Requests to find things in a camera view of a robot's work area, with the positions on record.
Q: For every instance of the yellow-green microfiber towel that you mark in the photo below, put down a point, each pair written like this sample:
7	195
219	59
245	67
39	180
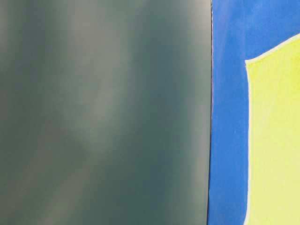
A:
274	136

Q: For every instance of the blue cloth mat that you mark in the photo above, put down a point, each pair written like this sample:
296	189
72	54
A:
241	30

